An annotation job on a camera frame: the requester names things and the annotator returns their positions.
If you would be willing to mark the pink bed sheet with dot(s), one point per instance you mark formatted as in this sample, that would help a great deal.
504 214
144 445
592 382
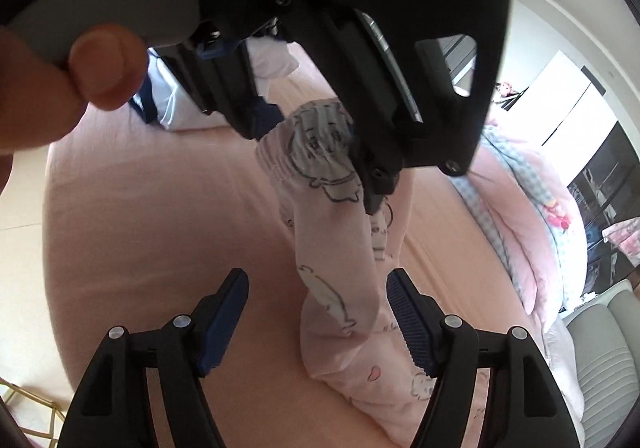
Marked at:
150 228

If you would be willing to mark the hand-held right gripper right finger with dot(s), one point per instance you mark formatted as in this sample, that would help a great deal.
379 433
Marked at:
407 323

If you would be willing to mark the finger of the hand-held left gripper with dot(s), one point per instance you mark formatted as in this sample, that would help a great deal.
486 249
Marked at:
380 168
225 88

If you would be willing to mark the dark garment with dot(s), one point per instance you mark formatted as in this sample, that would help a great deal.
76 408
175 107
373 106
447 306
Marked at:
145 103

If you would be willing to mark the dark glass cabinet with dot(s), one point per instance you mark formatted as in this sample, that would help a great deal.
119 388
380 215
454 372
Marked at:
605 193

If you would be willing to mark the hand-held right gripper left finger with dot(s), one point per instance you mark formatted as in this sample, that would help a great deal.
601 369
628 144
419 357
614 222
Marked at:
225 323

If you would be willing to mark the person's left hand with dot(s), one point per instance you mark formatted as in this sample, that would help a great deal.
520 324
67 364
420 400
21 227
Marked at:
40 98

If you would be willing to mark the white garment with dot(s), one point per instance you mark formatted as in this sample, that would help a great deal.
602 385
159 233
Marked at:
175 98

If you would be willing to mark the pink cartoon print pajama pants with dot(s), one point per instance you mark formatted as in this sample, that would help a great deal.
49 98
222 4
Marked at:
335 248

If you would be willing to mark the white cabinet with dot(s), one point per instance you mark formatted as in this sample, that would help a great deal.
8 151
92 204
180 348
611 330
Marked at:
570 98

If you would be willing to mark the pink and blue checked quilt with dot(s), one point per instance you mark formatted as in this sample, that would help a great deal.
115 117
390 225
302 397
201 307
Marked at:
525 228

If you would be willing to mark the grey padded headboard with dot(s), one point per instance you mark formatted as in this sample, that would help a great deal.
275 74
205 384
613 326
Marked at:
610 353

